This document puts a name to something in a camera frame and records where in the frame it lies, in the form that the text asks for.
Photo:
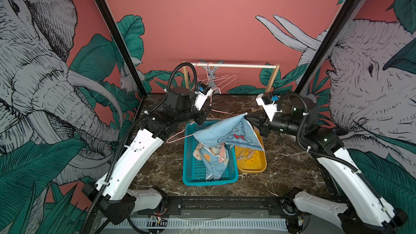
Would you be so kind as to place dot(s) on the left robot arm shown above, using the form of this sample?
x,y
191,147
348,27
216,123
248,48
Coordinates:
x,y
109,195

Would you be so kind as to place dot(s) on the white orange lion towel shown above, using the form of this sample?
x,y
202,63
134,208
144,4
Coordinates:
x,y
211,154

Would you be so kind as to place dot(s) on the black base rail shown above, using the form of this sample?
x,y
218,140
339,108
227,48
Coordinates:
x,y
274,206

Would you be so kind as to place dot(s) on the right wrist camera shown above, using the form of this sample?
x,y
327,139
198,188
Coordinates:
x,y
269,103

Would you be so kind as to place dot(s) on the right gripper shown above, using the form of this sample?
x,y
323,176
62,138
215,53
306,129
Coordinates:
x,y
257,121

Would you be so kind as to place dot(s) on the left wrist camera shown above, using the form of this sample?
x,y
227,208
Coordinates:
x,y
203,92

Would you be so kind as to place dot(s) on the yellow plastic tray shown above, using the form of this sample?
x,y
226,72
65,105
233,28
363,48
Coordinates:
x,y
243,167

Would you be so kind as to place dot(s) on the blue towel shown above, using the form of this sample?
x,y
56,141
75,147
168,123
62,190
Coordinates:
x,y
234,131
216,165

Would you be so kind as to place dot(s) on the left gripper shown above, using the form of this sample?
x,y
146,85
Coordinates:
x,y
202,113

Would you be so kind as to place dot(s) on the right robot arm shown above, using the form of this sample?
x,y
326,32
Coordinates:
x,y
367,212

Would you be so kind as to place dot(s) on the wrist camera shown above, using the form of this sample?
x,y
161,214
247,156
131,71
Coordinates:
x,y
203,92
269,103

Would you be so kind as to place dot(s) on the teal plastic basket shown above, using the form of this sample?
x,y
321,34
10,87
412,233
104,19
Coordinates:
x,y
195,172

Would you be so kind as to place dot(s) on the wooden clothes rack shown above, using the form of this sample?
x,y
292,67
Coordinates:
x,y
275,68

